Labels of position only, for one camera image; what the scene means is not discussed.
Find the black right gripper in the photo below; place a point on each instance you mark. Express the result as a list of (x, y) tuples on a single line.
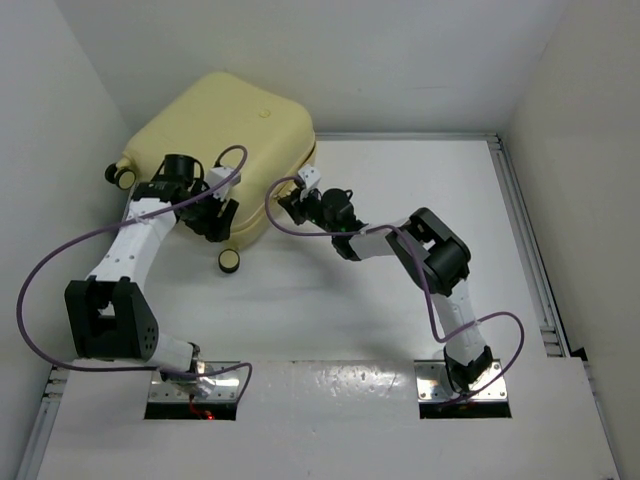
[(297, 202)]

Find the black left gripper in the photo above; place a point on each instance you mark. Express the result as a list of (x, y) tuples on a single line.
[(214, 227)]

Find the cream yellow suitcase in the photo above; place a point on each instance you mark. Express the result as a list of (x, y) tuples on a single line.
[(222, 118)]

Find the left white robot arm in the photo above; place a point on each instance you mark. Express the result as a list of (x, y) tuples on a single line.
[(109, 316)]

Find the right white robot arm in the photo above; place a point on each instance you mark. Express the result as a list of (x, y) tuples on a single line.
[(435, 258)]

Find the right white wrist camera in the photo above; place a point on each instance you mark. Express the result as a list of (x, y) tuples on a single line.
[(310, 177)]

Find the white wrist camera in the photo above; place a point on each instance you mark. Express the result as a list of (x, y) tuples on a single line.
[(310, 177), (221, 180)]

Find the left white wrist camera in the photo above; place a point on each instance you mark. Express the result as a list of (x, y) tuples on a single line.
[(221, 180)]

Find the grey aluminium table rail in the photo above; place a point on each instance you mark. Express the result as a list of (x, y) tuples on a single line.
[(406, 136)]

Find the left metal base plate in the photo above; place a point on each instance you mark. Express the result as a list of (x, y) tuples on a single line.
[(213, 387)]

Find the metal base plate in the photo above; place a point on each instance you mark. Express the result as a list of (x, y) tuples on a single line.
[(213, 387), (433, 385)]

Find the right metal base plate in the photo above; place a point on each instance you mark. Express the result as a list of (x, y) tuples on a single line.
[(433, 385)]

